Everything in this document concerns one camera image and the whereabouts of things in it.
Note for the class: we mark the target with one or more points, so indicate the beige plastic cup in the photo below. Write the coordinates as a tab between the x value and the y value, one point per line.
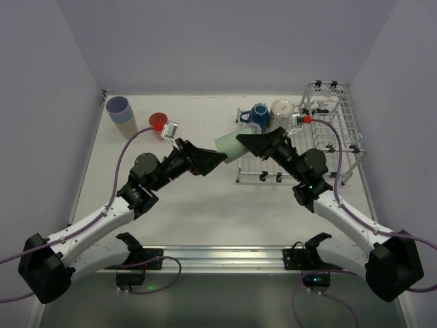
128	129

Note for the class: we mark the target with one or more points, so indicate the dark blue ceramic mug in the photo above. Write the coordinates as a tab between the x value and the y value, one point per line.
259	114

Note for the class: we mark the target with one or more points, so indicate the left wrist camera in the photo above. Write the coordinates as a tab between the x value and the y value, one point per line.
169	130

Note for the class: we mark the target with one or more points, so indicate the metal wire dish rack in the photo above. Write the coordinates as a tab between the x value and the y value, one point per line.
330	125

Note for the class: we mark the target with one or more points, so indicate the lavender plastic cup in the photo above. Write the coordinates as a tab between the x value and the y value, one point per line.
118	106

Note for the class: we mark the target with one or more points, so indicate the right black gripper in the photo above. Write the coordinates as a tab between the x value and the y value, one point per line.
275	144

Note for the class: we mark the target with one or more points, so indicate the pink plastic cup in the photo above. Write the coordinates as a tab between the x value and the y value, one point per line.
157	121

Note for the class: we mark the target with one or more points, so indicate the light blue plastic cup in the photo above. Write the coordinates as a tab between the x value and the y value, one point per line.
122	117

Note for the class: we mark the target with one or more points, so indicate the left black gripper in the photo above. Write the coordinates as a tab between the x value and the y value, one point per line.
190	157

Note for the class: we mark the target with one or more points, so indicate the green plastic cup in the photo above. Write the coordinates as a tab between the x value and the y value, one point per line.
229	145

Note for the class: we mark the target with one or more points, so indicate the aluminium mounting rail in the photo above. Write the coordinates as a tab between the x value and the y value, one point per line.
224	259

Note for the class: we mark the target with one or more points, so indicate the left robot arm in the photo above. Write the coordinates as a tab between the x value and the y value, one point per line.
48	264

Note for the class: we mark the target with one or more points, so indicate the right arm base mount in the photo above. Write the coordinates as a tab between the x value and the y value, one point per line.
307	258

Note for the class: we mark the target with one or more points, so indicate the white patterned mug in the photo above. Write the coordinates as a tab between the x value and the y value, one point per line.
280	114

